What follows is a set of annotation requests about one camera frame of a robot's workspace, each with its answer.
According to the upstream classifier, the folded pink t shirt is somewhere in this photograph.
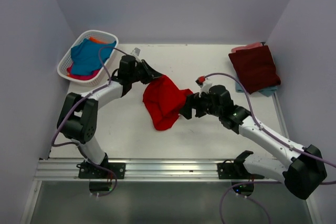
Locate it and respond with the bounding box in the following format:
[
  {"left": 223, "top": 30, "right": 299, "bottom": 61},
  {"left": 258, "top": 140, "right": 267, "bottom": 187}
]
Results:
[{"left": 231, "top": 42, "right": 264, "bottom": 53}]

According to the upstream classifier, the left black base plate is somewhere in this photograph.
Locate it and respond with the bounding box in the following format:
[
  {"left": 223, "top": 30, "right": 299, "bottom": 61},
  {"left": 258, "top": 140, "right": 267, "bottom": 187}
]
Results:
[{"left": 76, "top": 162, "right": 125, "bottom": 179}]

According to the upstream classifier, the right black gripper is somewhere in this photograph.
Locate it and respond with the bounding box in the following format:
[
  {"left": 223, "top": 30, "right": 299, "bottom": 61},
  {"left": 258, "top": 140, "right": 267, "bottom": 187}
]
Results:
[{"left": 178, "top": 89, "right": 222, "bottom": 120}]

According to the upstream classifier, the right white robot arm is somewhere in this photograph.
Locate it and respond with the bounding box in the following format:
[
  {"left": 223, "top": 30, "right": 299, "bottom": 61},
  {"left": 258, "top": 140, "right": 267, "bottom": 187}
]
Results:
[{"left": 180, "top": 85, "right": 327, "bottom": 199}]

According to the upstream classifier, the white plastic laundry basket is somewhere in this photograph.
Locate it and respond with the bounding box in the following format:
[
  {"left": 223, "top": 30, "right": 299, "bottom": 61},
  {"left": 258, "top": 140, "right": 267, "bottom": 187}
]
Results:
[{"left": 57, "top": 30, "right": 119, "bottom": 87}]

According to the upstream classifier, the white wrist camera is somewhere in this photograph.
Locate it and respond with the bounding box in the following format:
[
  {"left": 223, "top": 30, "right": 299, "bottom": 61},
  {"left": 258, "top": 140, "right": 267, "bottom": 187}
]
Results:
[
  {"left": 196, "top": 76, "right": 212, "bottom": 97},
  {"left": 132, "top": 48, "right": 141, "bottom": 57}
]

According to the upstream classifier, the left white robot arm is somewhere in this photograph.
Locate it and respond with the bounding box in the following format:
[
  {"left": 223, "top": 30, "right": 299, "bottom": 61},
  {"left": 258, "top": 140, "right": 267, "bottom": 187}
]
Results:
[{"left": 52, "top": 55, "right": 163, "bottom": 178}]

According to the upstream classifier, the magenta t shirt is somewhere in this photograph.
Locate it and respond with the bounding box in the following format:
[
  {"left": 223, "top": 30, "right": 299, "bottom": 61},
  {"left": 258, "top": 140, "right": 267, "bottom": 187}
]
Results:
[{"left": 67, "top": 66, "right": 100, "bottom": 81}]

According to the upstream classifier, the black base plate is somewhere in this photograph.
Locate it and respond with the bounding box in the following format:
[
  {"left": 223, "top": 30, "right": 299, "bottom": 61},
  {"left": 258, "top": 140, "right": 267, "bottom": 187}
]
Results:
[
  {"left": 216, "top": 160, "right": 265, "bottom": 180},
  {"left": 76, "top": 162, "right": 125, "bottom": 179}
]

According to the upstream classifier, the folded light blue t shirt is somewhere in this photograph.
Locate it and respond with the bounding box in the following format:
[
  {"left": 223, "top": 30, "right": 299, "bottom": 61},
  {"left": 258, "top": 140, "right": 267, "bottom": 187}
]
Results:
[{"left": 235, "top": 82, "right": 278, "bottom": 97}]

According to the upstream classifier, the red t shirt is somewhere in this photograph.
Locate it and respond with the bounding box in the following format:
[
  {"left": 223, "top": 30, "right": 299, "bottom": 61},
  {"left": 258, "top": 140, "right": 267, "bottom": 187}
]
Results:
[{"left": 143, "top": 75, "right": 193, "bottom": 131}]

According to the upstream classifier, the orange t shirt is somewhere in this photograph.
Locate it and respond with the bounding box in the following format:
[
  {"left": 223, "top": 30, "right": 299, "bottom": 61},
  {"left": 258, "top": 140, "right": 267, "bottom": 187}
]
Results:
[{"left": 89, "top": 37, "right": 107, "bottom": 45}]

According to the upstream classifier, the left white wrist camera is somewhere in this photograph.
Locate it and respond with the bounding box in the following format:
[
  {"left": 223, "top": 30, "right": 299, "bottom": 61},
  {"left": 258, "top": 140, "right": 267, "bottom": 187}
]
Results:
[{"left": 132, "top": 48, "right": 141, "bottom": 57}]

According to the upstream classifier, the aluminium mounting rail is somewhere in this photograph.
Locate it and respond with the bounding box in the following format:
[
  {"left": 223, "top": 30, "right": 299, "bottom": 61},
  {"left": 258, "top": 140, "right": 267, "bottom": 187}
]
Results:
[{"left": 34, "top": 158, "right": 279, "bottom": 182}]

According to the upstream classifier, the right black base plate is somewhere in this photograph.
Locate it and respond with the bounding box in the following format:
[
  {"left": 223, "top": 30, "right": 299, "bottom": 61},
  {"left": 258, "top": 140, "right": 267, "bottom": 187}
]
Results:
[{"left": 216, "top": 160, "right": 265, "bottom": 180}]

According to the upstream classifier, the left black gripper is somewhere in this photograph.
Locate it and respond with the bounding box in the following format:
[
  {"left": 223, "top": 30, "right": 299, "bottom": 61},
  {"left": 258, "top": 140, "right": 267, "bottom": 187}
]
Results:
[{"left": 129, "top": 59, "right": 162, "bottom": 84}]

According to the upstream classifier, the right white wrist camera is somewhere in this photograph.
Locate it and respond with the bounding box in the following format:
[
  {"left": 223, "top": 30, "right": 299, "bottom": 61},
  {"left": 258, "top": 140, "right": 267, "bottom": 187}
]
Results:
[{"left": 196, "top": 76, "right": 212, "bottom": 97}]

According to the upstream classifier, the folded maroon t shirt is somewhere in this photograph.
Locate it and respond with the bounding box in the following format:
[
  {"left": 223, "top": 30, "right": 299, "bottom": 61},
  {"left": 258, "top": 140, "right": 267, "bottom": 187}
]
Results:
[{"left": 228, "top": 46, "right": 281, "bottom": 94}]

